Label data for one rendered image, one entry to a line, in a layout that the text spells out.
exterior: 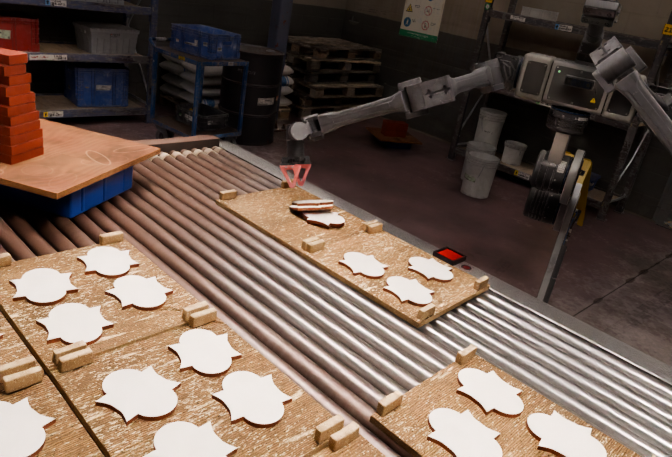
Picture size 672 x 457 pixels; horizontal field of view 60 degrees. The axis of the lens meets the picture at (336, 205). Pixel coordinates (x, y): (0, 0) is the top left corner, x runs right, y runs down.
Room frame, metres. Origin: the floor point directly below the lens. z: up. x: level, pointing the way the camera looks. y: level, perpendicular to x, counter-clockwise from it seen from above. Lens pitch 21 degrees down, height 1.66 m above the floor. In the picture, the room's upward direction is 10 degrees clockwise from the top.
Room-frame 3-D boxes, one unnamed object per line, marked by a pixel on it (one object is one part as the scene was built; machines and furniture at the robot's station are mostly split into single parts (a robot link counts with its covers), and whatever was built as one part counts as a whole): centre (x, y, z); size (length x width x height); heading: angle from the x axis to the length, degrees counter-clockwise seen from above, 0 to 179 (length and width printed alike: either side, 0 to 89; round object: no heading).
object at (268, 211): (1.72, 0.12, 0.93); 0.41 x 0.35 x 0.02; 50
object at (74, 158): (1.62, 0.90, 1.03); 0.50 x 0.50 x 0.02; 79
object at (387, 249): (1.46, -0.20, 0.93); 0.41 x 0.35 x 0.02; 50
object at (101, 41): (5.51, 2.41, 0.76); 0.50 x 0.36 x 0.24; 143
